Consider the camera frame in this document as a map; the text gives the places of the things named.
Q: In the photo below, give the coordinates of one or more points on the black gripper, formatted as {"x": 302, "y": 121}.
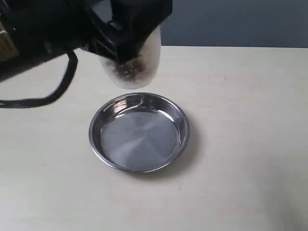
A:
{"x": 37, "y": 27}

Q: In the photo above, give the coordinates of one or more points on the clear plastic bottle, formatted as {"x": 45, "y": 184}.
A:
{"x": 140, "y": 71}

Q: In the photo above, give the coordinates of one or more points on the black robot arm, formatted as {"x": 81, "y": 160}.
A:
{"x": 13, "y": 66}

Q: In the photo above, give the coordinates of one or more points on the round stainless steel dish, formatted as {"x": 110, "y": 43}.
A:
{"x": 139, "y": 132}

